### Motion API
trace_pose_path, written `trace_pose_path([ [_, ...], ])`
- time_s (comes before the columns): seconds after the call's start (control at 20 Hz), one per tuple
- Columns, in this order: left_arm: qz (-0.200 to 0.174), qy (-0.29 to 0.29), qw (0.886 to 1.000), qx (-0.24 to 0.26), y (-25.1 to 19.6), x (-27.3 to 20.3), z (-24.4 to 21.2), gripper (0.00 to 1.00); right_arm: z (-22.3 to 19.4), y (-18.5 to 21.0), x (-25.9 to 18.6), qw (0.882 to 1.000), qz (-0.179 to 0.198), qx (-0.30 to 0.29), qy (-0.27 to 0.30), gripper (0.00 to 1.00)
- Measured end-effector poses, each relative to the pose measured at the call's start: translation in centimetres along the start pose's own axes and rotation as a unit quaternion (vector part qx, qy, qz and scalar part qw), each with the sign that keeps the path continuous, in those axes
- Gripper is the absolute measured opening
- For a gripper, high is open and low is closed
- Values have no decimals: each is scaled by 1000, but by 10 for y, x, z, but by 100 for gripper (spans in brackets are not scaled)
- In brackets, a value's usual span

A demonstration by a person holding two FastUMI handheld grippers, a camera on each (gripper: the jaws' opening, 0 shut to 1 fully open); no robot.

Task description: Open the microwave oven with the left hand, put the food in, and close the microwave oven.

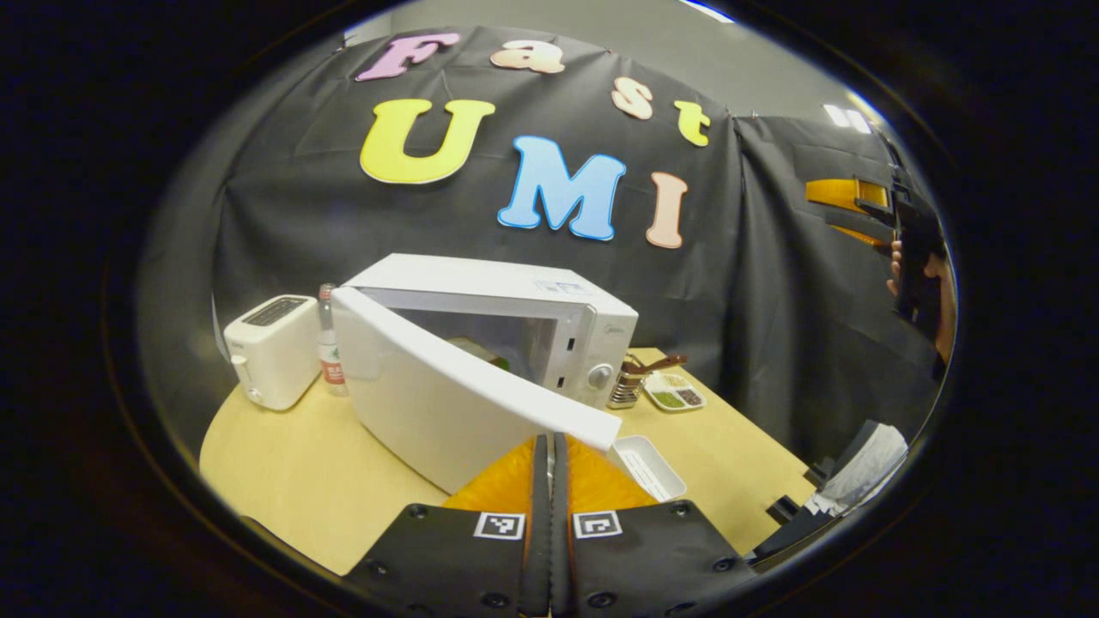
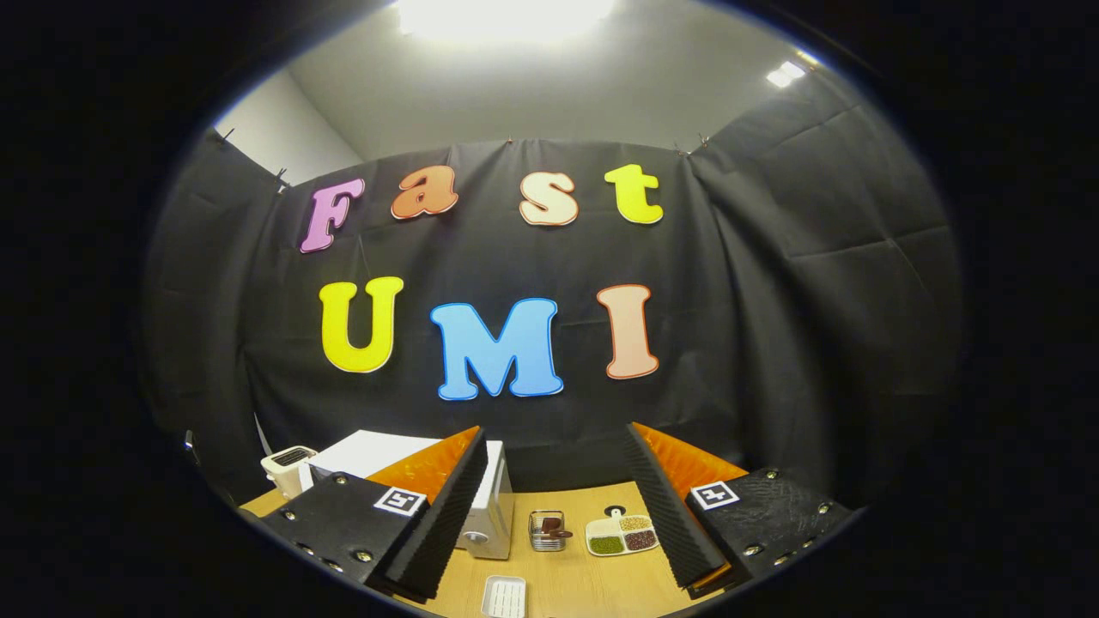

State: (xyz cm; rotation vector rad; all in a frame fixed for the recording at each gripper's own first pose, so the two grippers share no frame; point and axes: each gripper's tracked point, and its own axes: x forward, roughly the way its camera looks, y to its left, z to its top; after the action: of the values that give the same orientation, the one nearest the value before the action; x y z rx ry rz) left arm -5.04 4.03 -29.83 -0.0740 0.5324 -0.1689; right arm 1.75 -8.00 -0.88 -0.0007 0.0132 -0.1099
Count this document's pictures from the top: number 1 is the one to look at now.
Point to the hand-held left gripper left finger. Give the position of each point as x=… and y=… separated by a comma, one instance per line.
x=537, y=549

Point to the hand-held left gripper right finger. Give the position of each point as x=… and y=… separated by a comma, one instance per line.
x=560, y=558

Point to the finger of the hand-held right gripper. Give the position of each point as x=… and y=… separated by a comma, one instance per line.
x=846, y=193
x=859, y=225

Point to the white microwave oven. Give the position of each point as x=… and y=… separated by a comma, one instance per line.
x=412, y=403

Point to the lettuce sandwich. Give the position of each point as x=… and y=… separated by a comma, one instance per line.
x=481, y=352

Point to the small ceiling light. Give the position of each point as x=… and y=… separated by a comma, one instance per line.
x=848, y=118

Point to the white rectangular tray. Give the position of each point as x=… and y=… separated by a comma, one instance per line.
x=652, y=468

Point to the black backdrop cloth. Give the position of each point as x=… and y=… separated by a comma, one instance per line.
x=730, y=300

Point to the white divided dish of beans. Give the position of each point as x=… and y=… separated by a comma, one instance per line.
x=674, y=395

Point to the white crumpled cloth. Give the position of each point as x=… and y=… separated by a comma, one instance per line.
x=867, y=468

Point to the black chair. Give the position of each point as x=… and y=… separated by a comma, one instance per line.
x=786, y=536

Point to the clear plastic water bottle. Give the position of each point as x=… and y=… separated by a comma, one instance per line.
x=329, y=365

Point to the white toaster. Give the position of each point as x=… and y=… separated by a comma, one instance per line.
x=275, y=360

